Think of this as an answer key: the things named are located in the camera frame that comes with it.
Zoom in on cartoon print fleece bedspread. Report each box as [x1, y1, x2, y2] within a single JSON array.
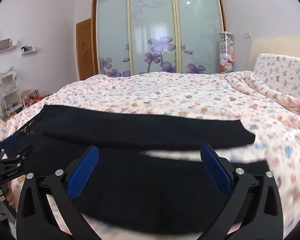
[[0, 71, 300, 237]]

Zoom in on black pants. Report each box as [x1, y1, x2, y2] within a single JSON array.
[[4, 105, 255, 234]]

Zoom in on cream bed headboard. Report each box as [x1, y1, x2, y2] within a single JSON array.
[[247, 36, 300, 70]]

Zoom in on cartoon print pillow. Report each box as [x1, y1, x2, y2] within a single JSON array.
[[253, 54, 300, 98]]

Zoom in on clear tube of plush toys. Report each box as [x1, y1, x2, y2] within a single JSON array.
[[219, 31, 235, 73]]

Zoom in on glass sliding door wardrobe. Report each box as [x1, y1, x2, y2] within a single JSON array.
[[92, 0, 226, 77]]

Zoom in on white wall socket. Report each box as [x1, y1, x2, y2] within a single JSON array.
[[244, 31, 252, 39]]

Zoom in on small white wall shelf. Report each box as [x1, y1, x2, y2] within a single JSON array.
[[21, 46, 39, 56]]

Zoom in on white wire rack shelf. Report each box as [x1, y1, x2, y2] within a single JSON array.
[[0, 66, 23, 117]]

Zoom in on wooden room door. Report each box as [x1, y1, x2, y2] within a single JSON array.
[[75, 17, 98, 81]]

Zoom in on white wall shelf with box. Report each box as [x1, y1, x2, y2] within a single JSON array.
[[0, 38, 17, 53]]

